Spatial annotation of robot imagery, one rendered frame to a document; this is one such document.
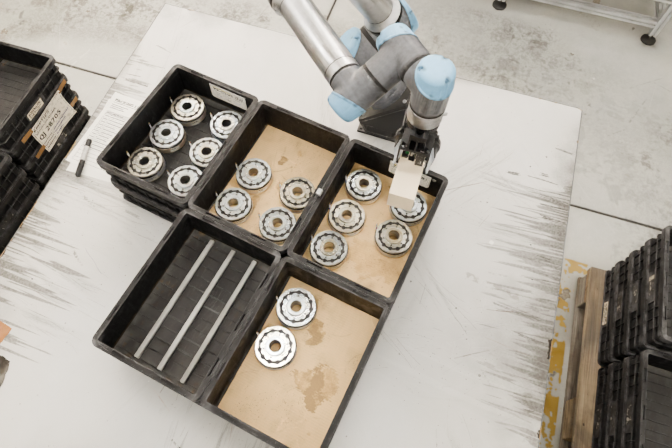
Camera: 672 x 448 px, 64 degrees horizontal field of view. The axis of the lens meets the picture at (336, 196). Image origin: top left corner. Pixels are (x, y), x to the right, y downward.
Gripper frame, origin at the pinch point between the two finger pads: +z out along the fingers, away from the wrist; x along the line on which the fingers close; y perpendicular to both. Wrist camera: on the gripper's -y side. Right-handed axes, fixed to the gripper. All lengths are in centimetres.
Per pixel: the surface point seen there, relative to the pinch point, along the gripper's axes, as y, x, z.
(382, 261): 18.2, -0.3, 25.8
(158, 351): 58, -48, 26
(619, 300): -15, 87, 80
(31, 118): -9, -144, 59
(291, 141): -10.8, -37.0, 26.0
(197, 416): 69, -35, 39
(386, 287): 24.9, 2.7, 25.8
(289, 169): -1.3, -34.2, 25.9
